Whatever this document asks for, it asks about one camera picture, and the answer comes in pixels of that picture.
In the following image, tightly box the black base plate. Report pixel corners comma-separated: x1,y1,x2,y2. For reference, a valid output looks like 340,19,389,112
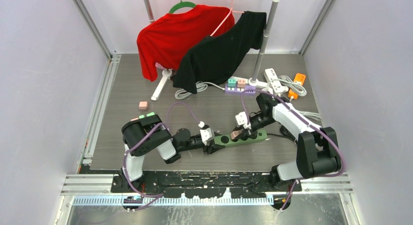
111,170,302,200

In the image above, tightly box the green clothes hanger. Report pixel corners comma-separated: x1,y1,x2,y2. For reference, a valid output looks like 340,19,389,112
169,0,197,14

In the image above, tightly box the pink adapter on purple strip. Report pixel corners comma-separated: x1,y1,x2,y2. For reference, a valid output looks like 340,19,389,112
237,79,246,89

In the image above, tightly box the purple power strip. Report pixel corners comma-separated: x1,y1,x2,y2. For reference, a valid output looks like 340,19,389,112
225,85,256,96

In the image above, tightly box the green power strip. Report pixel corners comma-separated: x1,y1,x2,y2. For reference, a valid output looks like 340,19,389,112
214,130,267,147

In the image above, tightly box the black cable with plug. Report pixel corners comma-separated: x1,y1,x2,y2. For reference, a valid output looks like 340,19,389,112
266,125,298,144

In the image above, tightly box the white power strip with USB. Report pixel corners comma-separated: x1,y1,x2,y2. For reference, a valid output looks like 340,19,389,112
264,68,279,83

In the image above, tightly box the teal plug adapter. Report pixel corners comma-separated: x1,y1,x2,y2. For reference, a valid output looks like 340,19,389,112
227,78,237,88

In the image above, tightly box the pink clothes hanger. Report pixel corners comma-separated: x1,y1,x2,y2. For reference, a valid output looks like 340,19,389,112
210,0,244,37

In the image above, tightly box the black t-shirt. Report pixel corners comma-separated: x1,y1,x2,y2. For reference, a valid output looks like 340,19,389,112
172,11,267,94

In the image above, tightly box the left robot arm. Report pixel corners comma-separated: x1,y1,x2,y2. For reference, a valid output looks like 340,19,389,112
121,113,225,192

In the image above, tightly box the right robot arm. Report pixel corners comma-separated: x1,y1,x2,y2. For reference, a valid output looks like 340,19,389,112
235,92,345,191

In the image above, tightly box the white clothes rack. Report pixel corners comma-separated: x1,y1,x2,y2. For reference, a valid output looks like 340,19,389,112
143,0,280,101

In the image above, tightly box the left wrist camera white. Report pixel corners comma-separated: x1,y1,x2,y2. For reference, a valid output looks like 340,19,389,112
198,121,215,146

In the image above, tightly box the red t-shirt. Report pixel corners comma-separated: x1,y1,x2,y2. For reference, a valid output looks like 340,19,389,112
136,4,235,81

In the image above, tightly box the white cable bundle left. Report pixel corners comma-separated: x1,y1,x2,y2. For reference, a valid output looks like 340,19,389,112
278,75,307,97

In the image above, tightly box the grey cable bundle back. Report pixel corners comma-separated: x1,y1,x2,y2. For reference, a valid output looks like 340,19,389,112
174,81,226,100

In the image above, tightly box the orange power strip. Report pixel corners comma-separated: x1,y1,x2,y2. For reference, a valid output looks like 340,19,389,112
288,73,307,100

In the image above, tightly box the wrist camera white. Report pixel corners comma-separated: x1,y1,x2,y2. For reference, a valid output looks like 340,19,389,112
198,121,215,146
235,112,251,129

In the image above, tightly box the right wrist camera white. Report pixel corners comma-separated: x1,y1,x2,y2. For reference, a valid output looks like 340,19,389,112
235,112,251,129

